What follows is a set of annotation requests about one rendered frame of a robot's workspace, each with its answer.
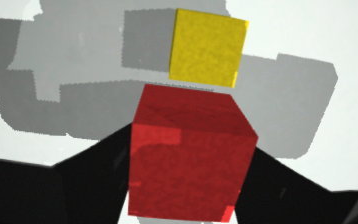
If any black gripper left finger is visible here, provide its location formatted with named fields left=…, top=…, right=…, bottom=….
left=0, top=122, right=132, bottom=224

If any yellow block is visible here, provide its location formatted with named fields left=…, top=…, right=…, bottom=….
left=169, top=8, right=249, bottom=87

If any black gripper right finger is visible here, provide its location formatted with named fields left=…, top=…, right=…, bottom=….
left=234, top=146, right=358, bottom=224

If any red block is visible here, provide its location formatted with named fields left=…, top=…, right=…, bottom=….
left=127, top=84, right=258, bottom=223

